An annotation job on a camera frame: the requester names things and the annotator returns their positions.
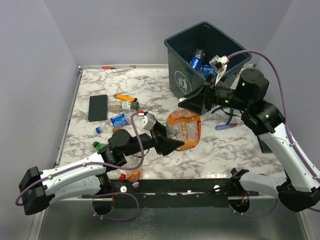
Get starbucks glass bottle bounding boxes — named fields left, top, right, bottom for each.
left=107, top=100, right=140, bottom=112

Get green crushed bottle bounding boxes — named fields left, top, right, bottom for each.
left=92, top=141, right=106, bottom=152

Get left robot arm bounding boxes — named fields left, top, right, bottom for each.
left=15, top=123, right=184, bottom=215

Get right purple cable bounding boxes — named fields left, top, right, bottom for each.
left=226, top=50, right=320, bottom=213

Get orange crushed bottle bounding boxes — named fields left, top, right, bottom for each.
left=166, top=107, right=202, bottom=152

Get black box right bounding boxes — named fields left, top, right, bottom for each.
left=257, top=136, right=272, bottom=154

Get pepsi bottle by bin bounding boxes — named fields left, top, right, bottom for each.
left=190, top=48, right=206, bottom=71

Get orange label large bottle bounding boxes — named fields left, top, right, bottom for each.
left=126, top=156, right=142, bottom=188

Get clear bottle blue cap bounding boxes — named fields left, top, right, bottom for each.
left=95, top=121, right=114, bottom=134

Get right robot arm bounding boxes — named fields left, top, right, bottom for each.
left=178, top=68, right=320, bottom=212

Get crushed blue label bottle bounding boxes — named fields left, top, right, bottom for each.
left=110, top=113, right=129, bottom=128

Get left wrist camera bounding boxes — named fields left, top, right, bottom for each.
left=137, top=111, right=156, bottom=132

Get pocari sweat blue bottle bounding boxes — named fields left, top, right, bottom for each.
left=200, top=64, right=217, bottom=78

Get blue screwdriver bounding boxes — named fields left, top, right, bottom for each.
left=215, top=123, right=238, bottom=131

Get small orange bottle left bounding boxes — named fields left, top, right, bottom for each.
left=112, top=127, right=121, bottom=133

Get red label bottle front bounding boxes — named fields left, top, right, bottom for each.
left=106, top=169, right=127, bottom=182

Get black mounting rail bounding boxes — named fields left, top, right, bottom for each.
left=82, top=178, right=260, bottom=208

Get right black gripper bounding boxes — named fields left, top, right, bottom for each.
left=178, top=72, right=250, bottom=115

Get blue handled pliers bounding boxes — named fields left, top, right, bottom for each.
left=211, top=106, right=236, bottom=124

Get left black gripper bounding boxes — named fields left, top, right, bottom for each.
left=123, top=120, right=185, bottom=157

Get red marker pen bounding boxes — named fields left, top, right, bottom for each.
left=101, top=65, right=117, bottom=70

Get black rectangular block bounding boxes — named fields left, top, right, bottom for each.
left=88, top=94, right=108, bottom=122

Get dark green plastic bin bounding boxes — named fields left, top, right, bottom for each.
left=164, top=21, right=252, bottom=111

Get orange utility knife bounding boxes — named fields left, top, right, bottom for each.
left=114, top=94, right=138, bottom=102

